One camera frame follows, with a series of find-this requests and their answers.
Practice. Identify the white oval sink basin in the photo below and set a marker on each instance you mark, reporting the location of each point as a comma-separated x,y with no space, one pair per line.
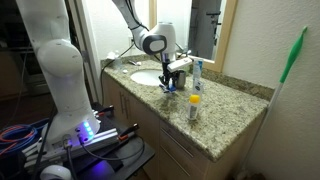
148,77

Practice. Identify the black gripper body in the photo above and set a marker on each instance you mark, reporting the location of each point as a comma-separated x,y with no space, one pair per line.
166,72

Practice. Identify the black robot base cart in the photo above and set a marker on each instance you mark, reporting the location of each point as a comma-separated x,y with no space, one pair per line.
114,154

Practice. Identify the white tube yellow cap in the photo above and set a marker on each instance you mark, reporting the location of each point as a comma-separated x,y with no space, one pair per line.
193,106

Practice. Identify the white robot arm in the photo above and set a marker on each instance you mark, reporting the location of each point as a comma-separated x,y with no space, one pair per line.
47,25

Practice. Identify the purple razor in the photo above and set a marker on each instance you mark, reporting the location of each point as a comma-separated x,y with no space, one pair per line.
163,88

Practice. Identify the grey metal cup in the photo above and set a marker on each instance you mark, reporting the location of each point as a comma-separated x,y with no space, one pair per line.
181,79

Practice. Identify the wooden vanity cabinet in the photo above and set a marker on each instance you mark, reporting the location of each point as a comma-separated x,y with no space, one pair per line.
208,148

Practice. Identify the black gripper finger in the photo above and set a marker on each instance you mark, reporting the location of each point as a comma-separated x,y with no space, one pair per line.
162,80
173,81

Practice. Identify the clear plastic water bottle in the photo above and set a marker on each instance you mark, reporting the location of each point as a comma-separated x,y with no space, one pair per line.
118,61

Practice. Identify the chrome sink faucet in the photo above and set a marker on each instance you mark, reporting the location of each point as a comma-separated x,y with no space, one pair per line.
180,55

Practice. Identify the green handled mop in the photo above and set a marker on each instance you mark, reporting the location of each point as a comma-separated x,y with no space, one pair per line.
242,172

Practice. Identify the wood framed mirror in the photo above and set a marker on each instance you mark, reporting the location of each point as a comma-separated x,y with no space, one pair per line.
202,27

